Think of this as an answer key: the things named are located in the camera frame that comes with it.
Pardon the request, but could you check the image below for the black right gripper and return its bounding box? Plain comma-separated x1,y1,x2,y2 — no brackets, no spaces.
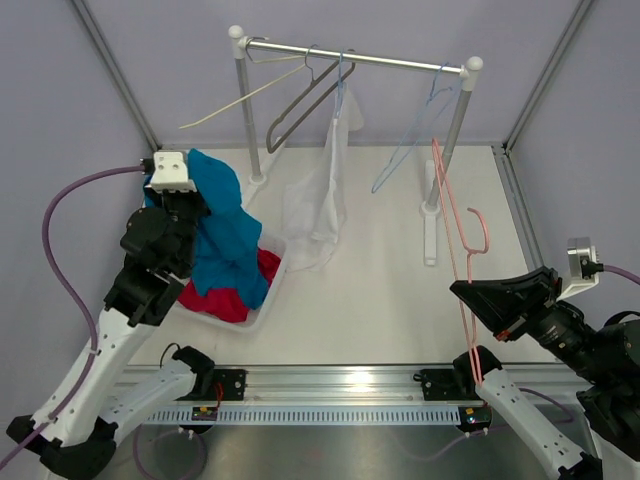
451,262,612,381

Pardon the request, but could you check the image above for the blue t shirt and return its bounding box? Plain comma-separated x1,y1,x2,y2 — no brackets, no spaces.
142,147,271,312

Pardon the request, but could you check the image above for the pink hanger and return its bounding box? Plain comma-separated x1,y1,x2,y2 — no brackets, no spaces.
431,137,490,386

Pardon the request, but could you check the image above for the red t shirt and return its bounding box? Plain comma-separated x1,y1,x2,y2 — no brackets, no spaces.
177,249,281,324

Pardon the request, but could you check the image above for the white t shirt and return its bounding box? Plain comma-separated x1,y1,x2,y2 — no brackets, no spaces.
282,84,364,271

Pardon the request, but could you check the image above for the light blue red-shirt hanger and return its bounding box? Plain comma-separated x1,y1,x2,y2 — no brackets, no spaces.
370,62,461,194

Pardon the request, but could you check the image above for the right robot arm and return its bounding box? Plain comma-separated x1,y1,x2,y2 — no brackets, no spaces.
414,260,639,479

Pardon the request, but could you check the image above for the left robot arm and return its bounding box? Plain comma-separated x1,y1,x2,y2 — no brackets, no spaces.
6,191,215,479

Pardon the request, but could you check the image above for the grey empty hanger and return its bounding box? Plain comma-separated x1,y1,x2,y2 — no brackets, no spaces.
265,44,357,154

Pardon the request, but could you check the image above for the cream empty hanger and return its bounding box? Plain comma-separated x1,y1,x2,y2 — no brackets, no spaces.
178,35,306,131

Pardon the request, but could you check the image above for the light blue white-shirt hanger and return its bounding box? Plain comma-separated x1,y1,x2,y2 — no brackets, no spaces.
333,50,348,126

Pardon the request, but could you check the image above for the white plastic laundry basket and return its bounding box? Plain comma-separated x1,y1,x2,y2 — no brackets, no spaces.
170,229,290,333

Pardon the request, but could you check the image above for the white metal clothes rack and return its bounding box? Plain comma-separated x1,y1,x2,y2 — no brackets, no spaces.
229,25,483,270

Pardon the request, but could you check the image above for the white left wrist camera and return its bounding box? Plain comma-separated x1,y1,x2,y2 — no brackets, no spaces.
145,150,197,193

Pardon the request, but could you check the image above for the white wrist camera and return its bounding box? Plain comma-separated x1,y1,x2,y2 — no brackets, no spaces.
558,237,604,300
145,150,197,193

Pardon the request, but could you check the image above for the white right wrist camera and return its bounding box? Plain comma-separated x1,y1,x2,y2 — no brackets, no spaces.
558,237,604,300

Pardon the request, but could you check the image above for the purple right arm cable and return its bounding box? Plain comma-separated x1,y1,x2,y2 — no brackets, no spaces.
597,263,640,287

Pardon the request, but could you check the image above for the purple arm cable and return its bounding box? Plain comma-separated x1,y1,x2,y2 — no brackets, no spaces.
597,263,640,287
0,163,154,469

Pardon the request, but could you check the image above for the white slotted cable duct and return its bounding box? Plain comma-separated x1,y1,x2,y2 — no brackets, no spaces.
146,405,492,427

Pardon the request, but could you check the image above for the aluminium rail frame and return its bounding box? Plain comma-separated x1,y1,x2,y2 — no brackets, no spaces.
114,363,586,407

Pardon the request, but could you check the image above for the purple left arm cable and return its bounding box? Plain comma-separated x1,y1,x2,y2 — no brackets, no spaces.
0,163,154,469

